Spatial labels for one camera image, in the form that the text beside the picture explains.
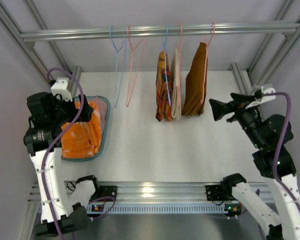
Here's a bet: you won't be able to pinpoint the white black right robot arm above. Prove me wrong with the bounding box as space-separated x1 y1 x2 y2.
209 90 300 240

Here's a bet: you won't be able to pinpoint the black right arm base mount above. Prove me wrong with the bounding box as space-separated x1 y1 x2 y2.
205 184 230 202

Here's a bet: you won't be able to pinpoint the teal plastic basket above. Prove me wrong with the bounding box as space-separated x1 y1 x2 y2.
61 96 111 162

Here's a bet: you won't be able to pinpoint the pink wire hanger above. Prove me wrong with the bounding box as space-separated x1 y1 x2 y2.
177 23 183 107
125 24 146 108
200 21 216 104

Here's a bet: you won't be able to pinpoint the blue wire hanger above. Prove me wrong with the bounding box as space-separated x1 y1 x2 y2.
109 25 127 108
161 24 171 106

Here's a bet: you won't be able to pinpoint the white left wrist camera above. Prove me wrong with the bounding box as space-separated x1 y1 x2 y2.
50 77 73 102

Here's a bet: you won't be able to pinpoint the aluminium frame strut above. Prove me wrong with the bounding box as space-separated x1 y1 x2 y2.
230 0 300 94
0 0 83 96

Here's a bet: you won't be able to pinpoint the pink trousers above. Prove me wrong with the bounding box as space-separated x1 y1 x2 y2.
93 96 108 135

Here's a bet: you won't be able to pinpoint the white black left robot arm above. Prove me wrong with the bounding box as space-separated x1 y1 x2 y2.
23 92 103 237

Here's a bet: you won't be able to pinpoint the grey slotted cable duct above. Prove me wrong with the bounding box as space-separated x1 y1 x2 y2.
84 202 231 215

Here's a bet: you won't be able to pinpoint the orange white tie-dye trousers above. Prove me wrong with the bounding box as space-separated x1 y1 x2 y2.
61 100 102 159

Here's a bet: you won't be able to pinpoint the orange brown patterned trousers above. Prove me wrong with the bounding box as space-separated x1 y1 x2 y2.
155 51 173 122

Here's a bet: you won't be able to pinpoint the aluminium hanging rail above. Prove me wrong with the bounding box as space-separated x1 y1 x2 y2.
20 20 300 43

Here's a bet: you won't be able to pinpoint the beige trousers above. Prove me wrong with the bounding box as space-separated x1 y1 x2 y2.
170 48 182 120

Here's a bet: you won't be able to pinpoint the aluminium right frame strut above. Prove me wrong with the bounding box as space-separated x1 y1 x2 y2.
230 0 300 94

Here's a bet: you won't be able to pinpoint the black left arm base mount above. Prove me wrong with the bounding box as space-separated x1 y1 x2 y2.
96 185 118 200

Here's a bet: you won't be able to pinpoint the aluminium left frame strut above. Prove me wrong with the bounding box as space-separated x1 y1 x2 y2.
0 0 83 96

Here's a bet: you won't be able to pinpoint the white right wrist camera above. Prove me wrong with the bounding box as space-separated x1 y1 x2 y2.
251 84 276 107

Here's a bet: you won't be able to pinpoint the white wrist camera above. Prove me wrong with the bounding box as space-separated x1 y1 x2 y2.
50 77 73 102
251 84 276 107

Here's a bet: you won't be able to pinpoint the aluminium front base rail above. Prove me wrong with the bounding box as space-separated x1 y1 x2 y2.
27 181 300 204

